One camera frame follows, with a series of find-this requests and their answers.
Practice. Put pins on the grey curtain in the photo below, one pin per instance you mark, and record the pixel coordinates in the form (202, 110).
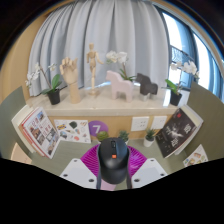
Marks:
(133, 33)

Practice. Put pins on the white wall socket panel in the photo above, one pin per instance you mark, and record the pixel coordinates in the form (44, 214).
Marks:
(159, 122)
(140, 123)

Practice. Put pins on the short spiky succulent white pot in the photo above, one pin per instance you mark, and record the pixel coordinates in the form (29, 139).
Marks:
(123, 135)

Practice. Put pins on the dark grey horse figure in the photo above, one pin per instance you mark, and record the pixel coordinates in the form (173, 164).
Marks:
(146, 85)

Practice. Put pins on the wooden mannequin figure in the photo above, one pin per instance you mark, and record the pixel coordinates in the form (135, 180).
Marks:
(92, 61)

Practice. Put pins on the rosette succulent in white pot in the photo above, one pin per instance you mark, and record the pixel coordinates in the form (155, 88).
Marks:
(101, 135)

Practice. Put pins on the tall spiky plant white pot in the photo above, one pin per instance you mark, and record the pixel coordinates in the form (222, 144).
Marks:
(149, 141)

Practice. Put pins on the white sheet with small pictures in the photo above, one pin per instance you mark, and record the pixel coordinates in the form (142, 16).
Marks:
(71, 131)

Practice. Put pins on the red white photo magazine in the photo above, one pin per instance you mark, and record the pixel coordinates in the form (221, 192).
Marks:
(41, 131)

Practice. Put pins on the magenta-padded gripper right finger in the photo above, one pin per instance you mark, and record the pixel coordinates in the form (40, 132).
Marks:
(150, 171)

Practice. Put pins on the white card with colourful stickers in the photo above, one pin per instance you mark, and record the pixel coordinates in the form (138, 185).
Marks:
(196, 157)

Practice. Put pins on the white leaning books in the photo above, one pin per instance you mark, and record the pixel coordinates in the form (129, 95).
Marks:
(18, 121)

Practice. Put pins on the black computer mouse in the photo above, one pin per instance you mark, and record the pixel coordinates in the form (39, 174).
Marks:
(113, 163)

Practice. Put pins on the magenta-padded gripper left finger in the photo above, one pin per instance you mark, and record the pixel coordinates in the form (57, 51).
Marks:
(75, 171)

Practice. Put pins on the pink horse figure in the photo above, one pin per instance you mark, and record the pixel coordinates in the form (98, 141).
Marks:
(118, 85)

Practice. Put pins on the black book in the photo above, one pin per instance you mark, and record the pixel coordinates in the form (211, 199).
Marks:
(175, 133)

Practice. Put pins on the beige card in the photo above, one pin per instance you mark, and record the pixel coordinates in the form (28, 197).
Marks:
(18, 155)

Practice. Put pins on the white orchid in black pot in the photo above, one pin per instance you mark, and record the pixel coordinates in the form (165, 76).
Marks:
(175, 98)
(116, 56)
(54, 96)

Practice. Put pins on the purple round sign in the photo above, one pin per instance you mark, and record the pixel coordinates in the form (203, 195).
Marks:
(96, 128)

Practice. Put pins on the purple mouse pad with wrist rest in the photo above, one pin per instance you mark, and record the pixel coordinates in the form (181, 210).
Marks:
(107, 186)

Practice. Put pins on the wooden hand model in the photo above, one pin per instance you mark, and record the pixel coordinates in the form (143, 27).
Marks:
(70, 75)

